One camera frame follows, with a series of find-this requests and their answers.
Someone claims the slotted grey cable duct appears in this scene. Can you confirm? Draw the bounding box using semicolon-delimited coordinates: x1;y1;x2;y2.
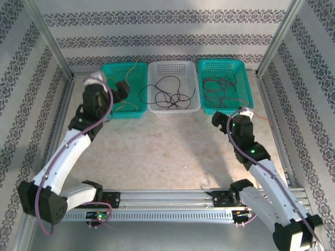
62;211;236;222

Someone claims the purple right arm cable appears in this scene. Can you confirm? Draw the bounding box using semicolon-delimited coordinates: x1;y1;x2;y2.
226;109;325;251

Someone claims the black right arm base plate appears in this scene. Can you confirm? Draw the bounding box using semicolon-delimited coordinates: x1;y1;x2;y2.
212;190;247;209

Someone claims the aluminium frame rail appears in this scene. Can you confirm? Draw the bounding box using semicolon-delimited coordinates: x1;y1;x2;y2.
36;74;76;190
257;74;306;190

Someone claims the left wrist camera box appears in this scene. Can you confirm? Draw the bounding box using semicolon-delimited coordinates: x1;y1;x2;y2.
83;71;107;86

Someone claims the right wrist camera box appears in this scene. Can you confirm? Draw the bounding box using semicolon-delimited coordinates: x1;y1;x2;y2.
238;106;254;118

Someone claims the small circuit board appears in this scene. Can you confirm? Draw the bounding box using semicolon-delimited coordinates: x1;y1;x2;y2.
85;211;108;223
232;209;254;223

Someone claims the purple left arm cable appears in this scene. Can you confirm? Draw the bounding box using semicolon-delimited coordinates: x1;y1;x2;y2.
35;82;115;237

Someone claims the teal plastic basket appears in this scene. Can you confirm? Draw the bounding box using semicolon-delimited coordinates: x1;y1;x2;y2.
100;62;149;120
197;59;254;116

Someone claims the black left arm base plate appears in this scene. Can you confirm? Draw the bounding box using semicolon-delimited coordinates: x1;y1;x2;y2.
100;191;121;209

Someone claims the aluminium frame post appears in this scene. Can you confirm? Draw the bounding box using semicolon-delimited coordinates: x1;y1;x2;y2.
22;0;76;79
257;0;307;78

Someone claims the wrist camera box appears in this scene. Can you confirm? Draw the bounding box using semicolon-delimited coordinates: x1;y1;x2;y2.
238;106;254;118
83;71;107;86

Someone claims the white plastic basket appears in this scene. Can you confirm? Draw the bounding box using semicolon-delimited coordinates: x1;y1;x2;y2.
147;60;202;117

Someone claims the aluminium mounting rail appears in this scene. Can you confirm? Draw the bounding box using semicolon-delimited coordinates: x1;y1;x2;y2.
100;187;311;210

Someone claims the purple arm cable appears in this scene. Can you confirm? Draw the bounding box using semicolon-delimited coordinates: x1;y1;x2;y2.
35;82;115;237
226;109;325;251

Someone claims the grey metal panel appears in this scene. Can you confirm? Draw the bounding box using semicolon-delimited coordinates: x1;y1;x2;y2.
27;221;278;251

